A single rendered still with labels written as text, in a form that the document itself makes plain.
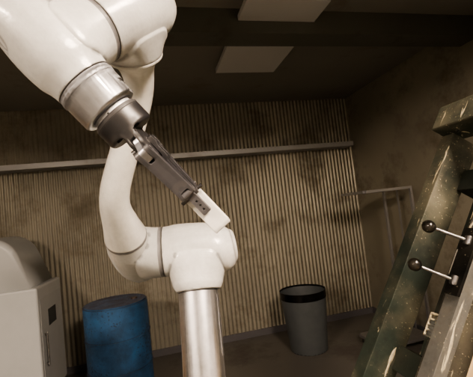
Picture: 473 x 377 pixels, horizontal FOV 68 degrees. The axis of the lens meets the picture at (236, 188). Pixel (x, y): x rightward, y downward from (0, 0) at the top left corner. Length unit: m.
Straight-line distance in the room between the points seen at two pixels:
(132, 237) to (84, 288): 3.81
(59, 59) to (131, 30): 0.13
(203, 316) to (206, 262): 0.12
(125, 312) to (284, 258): 2.27
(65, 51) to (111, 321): 3.11
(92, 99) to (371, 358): 1.13
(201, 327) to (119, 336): 2.68
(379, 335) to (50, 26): 1.20
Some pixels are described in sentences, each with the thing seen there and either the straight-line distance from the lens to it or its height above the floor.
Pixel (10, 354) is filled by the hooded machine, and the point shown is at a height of 0.58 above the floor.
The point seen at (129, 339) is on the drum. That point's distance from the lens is 3.57.
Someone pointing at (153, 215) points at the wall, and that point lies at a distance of 4.51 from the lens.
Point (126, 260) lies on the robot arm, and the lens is 0.90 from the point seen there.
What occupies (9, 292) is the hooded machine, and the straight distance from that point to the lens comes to 3.94.
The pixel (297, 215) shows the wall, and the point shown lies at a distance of 4.90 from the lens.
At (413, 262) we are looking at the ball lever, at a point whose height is 1.45.
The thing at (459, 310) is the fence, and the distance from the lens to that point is 1.15.
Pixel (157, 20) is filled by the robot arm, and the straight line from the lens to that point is 0.65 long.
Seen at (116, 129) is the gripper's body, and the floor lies 1.78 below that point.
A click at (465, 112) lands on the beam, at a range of 1.43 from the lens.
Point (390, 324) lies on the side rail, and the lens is 1.33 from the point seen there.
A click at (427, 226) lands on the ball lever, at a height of 1.54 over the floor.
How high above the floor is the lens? 1.65
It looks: 4 degrees up
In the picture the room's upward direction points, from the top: 6 degrees counter-clockwise
